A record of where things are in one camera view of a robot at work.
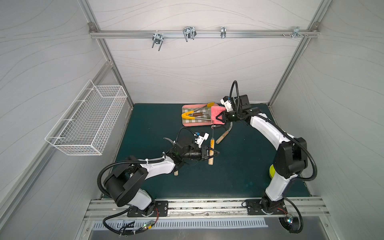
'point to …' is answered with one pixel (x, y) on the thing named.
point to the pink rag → (215, 110)
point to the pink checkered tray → (189, 122)
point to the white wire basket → (84, 127)
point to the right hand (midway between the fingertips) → (217, 116)
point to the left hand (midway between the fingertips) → (219, 156)
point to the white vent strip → (183, 223)
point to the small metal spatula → (197, 114)
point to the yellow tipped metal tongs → (188, 114)
